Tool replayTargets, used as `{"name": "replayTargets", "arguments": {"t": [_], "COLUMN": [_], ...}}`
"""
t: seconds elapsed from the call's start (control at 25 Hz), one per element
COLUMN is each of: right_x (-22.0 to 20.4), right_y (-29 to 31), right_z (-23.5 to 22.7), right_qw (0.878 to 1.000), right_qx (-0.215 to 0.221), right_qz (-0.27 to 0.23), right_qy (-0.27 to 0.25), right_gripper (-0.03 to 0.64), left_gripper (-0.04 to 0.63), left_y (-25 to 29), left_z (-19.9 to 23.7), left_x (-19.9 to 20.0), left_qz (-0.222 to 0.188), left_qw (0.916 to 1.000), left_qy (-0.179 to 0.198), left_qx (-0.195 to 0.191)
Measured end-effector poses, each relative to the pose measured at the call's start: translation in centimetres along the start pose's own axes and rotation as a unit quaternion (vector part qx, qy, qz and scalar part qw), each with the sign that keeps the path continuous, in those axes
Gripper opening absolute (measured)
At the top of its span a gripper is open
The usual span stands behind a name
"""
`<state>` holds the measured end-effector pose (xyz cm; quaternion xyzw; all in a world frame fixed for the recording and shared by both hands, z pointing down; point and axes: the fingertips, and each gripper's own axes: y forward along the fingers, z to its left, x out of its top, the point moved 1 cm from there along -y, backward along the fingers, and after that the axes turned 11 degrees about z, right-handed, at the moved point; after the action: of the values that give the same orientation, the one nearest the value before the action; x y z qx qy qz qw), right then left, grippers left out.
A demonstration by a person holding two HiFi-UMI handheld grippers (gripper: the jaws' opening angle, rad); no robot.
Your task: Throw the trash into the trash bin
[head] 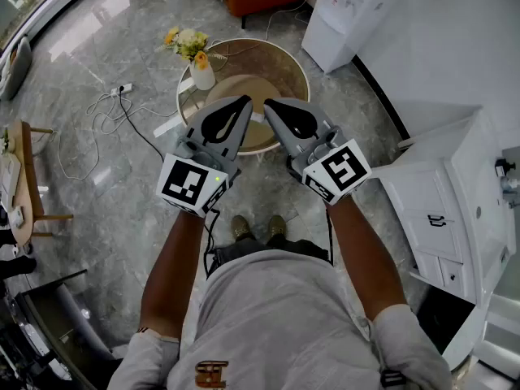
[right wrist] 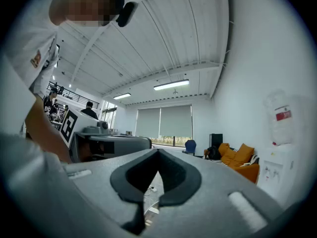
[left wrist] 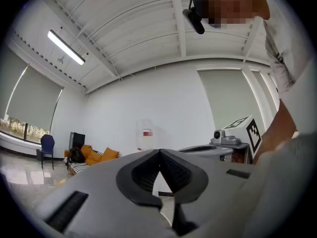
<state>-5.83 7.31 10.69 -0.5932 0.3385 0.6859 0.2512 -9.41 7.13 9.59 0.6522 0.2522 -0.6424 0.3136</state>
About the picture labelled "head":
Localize looped white floor cable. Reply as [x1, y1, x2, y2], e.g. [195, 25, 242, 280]
[85, 92, 180, 137]

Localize white-framed dark panel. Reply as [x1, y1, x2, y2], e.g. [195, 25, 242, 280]
[414, 284, 489, 374]

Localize yellow artificial flower bouquet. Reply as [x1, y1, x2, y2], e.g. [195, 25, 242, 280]
[155, 25, 228, 72]

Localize wooden side table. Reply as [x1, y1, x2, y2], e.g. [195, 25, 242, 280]
[0, 119, 75, 248]

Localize person's right forearm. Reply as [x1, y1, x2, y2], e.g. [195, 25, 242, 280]
[326, 195, 410, 321]

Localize person's left forearm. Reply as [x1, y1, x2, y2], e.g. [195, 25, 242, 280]
[139, 208, 220, 340]

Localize person's olive shoe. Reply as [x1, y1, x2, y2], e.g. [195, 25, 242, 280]
[267, 214, 288, 240]
[230, 214, 256, 242]

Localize white water dispenser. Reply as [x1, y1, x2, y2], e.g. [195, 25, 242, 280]
[301, 0, 394, 75]

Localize hand-held gripper black cable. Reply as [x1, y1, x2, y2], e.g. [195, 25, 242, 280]
[201, 208, 223, 280]
[326, 213, 336, 267]

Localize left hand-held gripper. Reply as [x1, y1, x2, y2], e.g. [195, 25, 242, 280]
[155, 94, 254, 219]

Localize round glass coffee table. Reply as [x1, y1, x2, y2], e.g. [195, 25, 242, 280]
[175, 37, 310, 156]

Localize white cabinet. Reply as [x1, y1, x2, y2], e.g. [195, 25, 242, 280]
[371, 103, 520, 313]

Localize thin white floor cable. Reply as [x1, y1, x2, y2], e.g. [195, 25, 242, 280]
[29, 129, 101, 181]

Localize small white adapter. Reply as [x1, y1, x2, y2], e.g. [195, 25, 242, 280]
[7, 205, 26, 230]

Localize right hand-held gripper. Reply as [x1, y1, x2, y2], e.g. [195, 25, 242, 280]
[263, 97, 373, 206]

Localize black equipment rack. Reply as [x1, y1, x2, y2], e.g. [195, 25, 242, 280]
[0, 269, 124, 390]

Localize person's dark trousers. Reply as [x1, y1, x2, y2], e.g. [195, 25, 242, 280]
[210, 236, 331, 268]

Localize grey lounge chair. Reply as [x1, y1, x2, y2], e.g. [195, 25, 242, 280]
[0, 34, 34, 102]

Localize person's right olive shoe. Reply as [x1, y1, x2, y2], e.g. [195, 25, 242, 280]
[267, 214, 288, 240]

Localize left hand-held gripper black cable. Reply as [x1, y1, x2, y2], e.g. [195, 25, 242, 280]
[201, 208, 223, 280]

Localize right hand-held gripper black cable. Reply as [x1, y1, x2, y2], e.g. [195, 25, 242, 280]
[326, 213, 336, 267]

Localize person's left olive shoe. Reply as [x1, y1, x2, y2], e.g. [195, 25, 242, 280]
[230, 214, 256, 242]

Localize white dispenser power cable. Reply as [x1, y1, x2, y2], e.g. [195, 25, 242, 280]
[265, 0, 314, 42]

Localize white ribbed vase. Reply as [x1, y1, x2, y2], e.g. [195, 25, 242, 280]
[188, 58, 217, 92]

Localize person's light t-shirt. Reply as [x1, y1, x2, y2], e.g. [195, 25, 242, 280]
[106, 249, 454, 390]

